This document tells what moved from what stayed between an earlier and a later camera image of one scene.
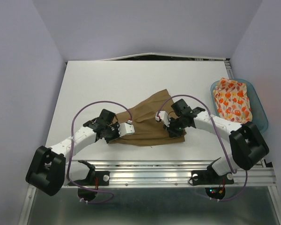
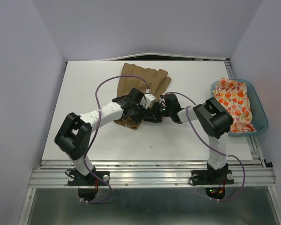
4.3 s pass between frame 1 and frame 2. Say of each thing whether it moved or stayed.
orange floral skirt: stayed
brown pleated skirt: moved
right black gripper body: moved
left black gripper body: moved
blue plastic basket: stayed
